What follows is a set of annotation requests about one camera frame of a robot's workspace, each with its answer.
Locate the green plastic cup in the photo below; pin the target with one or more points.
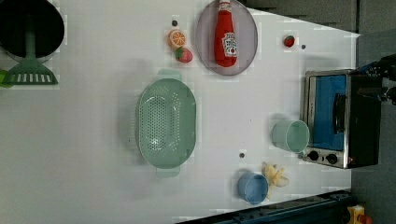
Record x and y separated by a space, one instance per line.
291 135

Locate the blue plastic cup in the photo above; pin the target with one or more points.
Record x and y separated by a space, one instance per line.
252 188

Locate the pink strawberry toy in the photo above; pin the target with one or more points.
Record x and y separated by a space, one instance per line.
183 55

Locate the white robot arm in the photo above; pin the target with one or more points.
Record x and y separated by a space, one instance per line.
384 68

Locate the orange slice toy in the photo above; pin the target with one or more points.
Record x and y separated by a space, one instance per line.
176 39

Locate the red ketchup bottle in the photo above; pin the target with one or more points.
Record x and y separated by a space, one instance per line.
225 44

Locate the small red strawberry toy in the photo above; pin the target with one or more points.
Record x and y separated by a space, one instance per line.
289 41

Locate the grey round plate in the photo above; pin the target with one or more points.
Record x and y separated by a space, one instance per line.
246 38

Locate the green slotted spatula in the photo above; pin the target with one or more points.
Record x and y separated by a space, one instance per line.
30 71

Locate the black cooking pot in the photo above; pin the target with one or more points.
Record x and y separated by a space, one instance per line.
40 17

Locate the black toaster oven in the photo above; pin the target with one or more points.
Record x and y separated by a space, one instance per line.
343 118

